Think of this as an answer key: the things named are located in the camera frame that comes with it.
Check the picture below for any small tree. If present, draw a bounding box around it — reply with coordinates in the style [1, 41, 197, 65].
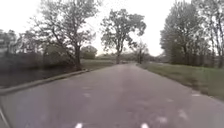
[132, 40, 150, 65]

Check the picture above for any grey asphalt path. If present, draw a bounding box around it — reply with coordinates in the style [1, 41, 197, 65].
[0, 63, 224, 128]

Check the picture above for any grass strip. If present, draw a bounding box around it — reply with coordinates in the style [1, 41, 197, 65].
[79, 58, 118, 71]

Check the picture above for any grass verge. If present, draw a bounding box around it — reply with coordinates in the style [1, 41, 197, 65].
[137, 62, 224, 102]

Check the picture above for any large bare-branched tree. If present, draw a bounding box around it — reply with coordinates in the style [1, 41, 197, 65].
[29, 0, 101, 71]

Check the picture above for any leafy tree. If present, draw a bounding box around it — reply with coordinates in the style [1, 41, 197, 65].
[99, 8, 148, 65]

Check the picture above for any group of tall trees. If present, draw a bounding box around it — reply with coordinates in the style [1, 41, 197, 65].
[159, 0, 224, 69]

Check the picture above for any pale concrete kerb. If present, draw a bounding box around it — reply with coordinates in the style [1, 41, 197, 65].
[0, 68, 91, 97]

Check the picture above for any row of bushes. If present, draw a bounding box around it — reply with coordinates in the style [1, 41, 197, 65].
[0, 29, 76, 70]

